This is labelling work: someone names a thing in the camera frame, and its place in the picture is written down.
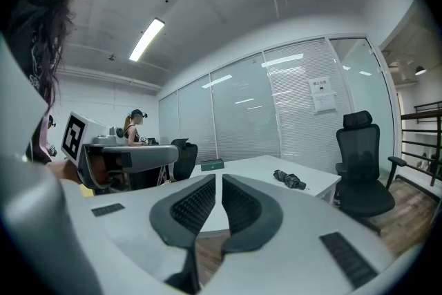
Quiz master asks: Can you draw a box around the black mesh office chair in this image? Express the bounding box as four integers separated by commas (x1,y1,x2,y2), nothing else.
334,110,408,236

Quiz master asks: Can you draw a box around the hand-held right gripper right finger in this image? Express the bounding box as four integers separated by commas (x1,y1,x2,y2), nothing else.
206,173,396,295

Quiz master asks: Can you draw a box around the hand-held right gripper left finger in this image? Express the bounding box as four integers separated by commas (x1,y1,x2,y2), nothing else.
84,174,217,294

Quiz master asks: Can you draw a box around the person's left hand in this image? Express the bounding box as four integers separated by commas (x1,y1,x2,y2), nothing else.
90,152,117,184

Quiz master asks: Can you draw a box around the white paper notice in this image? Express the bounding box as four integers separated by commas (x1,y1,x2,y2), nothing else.
307,76,338,115

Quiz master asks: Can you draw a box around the person's black shirt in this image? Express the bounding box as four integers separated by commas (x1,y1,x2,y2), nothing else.
3,0,87,104

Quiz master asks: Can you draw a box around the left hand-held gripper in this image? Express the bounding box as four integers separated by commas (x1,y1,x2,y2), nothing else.
61,110,183,191

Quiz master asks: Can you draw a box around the black chair with clutter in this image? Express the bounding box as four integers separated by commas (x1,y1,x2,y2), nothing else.
170,137,200,182

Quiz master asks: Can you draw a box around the black metal railing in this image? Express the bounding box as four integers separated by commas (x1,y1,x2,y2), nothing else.
399,101,442,188

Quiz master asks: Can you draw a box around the person's left forearm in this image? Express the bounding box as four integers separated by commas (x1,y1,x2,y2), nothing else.
46,158,82,184

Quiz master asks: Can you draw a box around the green rectangular box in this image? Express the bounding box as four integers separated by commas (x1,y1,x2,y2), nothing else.
200,158,226,172

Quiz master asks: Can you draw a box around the white table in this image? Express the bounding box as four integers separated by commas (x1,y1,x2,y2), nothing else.
157,154,343,240

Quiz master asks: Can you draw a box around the long ceiling light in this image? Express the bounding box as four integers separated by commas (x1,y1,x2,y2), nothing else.
128,17,166,62

